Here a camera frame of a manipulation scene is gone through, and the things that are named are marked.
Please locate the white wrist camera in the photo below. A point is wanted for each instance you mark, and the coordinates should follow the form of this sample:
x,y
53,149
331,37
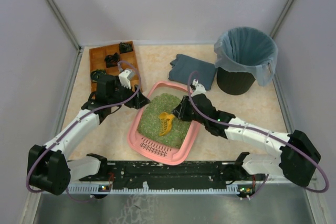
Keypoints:
x,y
197,88
125,78

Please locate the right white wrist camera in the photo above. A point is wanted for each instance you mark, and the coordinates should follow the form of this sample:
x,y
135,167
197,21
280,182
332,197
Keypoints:
x,y
197,88

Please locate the folded grey-blue cloth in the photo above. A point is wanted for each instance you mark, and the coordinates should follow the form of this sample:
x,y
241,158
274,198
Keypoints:
x,y
183,66

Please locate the black coiled item top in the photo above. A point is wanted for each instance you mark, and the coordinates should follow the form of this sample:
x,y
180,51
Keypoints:
x,y
125,47

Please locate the black green coiled item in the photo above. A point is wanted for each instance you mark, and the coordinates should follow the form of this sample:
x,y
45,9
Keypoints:
x,y
96,74

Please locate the blue plastic bin liner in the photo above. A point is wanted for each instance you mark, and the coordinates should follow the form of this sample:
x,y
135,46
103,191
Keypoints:
x,y
247,50

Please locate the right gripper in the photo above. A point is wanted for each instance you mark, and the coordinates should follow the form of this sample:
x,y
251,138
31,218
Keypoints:
x,y
187,108

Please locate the wooden compartment tray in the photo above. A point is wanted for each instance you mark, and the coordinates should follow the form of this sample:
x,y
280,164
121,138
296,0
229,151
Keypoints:
x,y
97,56

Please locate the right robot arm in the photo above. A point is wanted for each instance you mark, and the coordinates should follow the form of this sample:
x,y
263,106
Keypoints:
x,y
291,155

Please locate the yellow plastic litter scoop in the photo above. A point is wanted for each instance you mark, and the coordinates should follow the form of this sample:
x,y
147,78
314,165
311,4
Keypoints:
x,y
166,122

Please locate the black trash bin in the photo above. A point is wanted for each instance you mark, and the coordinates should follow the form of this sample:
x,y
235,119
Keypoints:
x,y
234,83

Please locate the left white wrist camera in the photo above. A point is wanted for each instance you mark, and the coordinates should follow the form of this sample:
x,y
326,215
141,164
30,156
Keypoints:
x,y
125,78

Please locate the black coiled item middle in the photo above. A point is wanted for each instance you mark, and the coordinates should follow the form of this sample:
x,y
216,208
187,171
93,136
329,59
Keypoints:
x,y
112,60

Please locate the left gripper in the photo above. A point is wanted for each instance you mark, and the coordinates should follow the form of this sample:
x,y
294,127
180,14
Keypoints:
x,y
134,98

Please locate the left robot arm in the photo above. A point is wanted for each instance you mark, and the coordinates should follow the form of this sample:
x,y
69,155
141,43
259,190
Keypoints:
x,y
49,168

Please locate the black metal base rail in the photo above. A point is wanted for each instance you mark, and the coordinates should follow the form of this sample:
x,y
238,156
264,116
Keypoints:
x,y
149,177

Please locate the green cat litter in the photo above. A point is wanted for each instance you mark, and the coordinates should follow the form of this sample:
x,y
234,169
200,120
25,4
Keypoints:
x,y
149,125

